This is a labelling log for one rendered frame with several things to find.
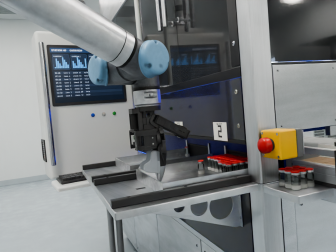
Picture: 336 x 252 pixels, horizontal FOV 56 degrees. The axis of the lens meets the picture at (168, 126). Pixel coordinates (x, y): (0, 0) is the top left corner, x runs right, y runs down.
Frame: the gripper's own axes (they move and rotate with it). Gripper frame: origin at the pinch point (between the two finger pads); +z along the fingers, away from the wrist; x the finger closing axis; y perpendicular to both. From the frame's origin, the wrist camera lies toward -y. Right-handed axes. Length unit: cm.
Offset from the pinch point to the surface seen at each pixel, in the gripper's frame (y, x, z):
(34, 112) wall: 46, -544, -35
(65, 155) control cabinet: 21, -87, 1
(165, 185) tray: 1.1, 6.0, 1.1
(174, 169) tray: -11.8, -19.6, 2.5
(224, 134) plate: -23.9, -4.4, -9.1
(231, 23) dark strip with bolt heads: -24.5, 3.5, -41.9
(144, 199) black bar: 7.7, 8.1, 3.1
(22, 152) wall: 74, -544, 37
